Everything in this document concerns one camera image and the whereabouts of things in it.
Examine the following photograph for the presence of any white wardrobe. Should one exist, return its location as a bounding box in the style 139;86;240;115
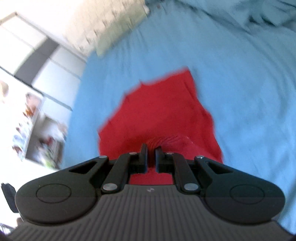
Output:
1;13;86;110

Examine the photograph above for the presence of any white shelf unit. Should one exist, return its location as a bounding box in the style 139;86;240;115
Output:
1;70;69;169

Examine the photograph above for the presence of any green pillow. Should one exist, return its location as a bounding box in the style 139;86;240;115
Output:
95;3;150;57

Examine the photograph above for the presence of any red knit sweater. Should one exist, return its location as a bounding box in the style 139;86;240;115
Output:
98;68;222;185

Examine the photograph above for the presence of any blue bed sheet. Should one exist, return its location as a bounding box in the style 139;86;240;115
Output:
62;1;295;232

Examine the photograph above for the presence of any rolled blue duvet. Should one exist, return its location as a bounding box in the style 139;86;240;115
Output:
181;0;295;31

